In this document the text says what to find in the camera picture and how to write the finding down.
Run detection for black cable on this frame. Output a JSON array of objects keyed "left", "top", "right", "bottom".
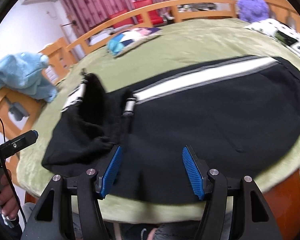
[{"left": 0, "top": 115, "right": 28, "bottom": 225}]

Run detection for colourful geometric pillow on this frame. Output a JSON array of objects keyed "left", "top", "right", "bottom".
[{"left": 107, "top": 27, "right": 162, "bottom": 57}]

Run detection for purple plush toy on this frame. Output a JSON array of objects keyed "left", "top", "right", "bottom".
[{"left": 237, "top": 0, "right": 269, "bottom": 23}]

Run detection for left hand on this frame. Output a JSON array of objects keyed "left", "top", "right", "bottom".
[{"left": 0, "top": 168, "right": 19, "bottom": 220}]

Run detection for white dotted pillow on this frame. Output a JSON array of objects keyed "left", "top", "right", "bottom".
[{"left": 245, "top": 18, "right": 300, "bottom": 57}]

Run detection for black pants with white stripe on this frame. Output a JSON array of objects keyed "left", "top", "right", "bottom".
[{"left": 42, "top": 55, "right": 300, "bottom": 204}]

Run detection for blue plush towel toy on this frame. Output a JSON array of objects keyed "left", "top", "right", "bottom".
[{"left": 0, "top": 52, "right": 57, "bottom": 102}]

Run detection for wooden bed frame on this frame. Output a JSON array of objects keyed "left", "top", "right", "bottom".
[{"left": 0, "top": 0, "right": 300, "bottom": 239}]

